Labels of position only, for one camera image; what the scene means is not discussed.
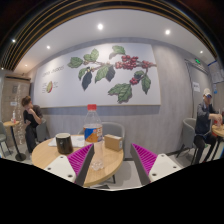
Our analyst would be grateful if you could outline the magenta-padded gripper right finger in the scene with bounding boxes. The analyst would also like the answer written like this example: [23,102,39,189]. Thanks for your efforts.
[129,143,183,187]

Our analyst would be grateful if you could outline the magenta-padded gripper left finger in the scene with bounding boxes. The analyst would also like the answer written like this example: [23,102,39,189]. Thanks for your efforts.
[43,143,95,187]

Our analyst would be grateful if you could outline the clear red-capped drink bottle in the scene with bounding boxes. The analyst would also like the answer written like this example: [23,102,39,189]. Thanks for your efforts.
[83,103,104,172]

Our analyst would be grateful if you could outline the dark mug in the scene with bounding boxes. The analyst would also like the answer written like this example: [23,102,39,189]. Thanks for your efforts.
[55,132,74,155]

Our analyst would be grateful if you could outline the grey upholstered chair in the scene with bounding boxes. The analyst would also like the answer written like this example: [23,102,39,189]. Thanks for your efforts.
[175,117,198,165]
[35,119,51,143]
[78,121,127,158]
[0,121,9,158]

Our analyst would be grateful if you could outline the person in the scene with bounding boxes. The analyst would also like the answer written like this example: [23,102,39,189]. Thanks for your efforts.
[194,87,224,165]
[20,95,44,154]

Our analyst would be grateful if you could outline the small round wooden table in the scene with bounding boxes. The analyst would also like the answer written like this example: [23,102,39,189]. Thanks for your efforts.
[2,120,27,163]

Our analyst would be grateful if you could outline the round ceiling lights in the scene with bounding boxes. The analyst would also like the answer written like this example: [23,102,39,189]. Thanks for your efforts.
[11,22,205,55]

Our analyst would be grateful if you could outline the coffee plant wall mural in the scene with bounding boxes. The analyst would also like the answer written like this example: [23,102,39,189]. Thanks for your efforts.
[32,42,162,109]

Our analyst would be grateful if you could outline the white wall notice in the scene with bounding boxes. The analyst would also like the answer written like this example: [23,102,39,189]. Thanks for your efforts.
[192,81,201,93]

